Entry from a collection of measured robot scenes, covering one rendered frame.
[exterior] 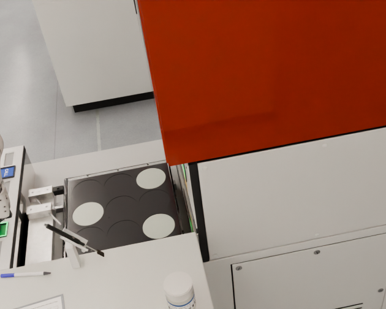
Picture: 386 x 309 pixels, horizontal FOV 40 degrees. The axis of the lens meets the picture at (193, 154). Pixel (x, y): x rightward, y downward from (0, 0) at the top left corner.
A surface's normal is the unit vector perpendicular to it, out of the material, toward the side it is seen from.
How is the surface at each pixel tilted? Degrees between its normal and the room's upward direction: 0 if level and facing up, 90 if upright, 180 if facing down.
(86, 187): 0
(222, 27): 90
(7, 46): 0
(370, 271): 90
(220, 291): 90
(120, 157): 0
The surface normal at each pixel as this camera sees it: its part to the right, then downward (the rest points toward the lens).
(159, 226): -0.10, -0.74
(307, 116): 0.17, 0.64
